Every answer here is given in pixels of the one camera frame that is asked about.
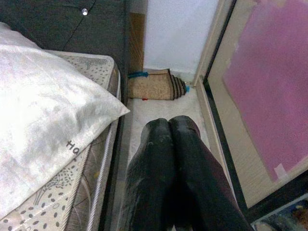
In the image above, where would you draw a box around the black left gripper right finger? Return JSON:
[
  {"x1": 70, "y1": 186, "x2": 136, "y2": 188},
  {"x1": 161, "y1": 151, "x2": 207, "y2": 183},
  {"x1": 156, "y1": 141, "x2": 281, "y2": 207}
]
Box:
[{"x1": 169, "y1": 115, "x2": 255, "y2": 231}]

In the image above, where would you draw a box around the patterned grey mattress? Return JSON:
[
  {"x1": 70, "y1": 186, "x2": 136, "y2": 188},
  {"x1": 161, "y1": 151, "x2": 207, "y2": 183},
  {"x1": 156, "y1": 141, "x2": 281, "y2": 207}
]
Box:
[{"x1": 0, "y1": 51, "x2": 121, "y2": 231}]

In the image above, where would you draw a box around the dark tufted studded headboard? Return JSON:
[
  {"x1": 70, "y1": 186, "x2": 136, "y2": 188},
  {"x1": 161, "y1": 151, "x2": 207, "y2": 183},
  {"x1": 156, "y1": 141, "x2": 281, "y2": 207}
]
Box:
[{"x1": 0, "y1": 0, "x2": 129, "y2": 114}]

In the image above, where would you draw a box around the rolled beige woven mat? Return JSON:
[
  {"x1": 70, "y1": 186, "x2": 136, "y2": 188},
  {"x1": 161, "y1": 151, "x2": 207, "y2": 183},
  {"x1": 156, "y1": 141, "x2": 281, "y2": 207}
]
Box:
[{"x1": 127, "y1": 68, "x2": 190, "y2": 101}]

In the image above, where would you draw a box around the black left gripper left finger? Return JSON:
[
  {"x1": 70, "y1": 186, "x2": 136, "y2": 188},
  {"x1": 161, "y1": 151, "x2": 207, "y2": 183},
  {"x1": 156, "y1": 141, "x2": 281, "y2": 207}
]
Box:
[{"x1": 125, "y1": 117, "x2": 180, "y2": 231}]

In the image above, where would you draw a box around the white pillow with lettering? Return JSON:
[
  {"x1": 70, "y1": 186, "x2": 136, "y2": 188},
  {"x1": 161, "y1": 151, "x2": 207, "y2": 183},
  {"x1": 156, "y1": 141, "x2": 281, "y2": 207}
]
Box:
[{"x1": 0, "y1": 21, "x2": 131, "y2": 217}]

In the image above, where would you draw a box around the blue string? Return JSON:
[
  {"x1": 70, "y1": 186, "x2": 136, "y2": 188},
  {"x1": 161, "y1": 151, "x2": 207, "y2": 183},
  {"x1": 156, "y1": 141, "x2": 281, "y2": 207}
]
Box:
[{"x1": 128, "y1": 70, "x2": 149, "y2": 79}]

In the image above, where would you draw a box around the wardrobe sliding door pink panel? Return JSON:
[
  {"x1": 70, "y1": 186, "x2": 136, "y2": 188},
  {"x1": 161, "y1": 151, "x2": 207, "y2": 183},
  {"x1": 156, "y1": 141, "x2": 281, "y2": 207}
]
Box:
[{"x1": 193, "y1": 0, "x2": 308, "y2": 217}]

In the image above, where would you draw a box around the brown wooden board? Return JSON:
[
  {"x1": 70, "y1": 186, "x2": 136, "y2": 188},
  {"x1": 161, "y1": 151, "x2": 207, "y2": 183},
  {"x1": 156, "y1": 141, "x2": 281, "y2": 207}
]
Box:
[{"x1": 127, "y1": 12, "x2": 146, "y2": 73}]

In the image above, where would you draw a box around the dark bed frame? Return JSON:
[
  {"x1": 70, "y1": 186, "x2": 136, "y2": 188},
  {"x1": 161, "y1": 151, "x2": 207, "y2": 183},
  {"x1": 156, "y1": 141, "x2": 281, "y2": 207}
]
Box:
[{"x1": 97, "y1": 101, "x2": 130, "y2": 231}]

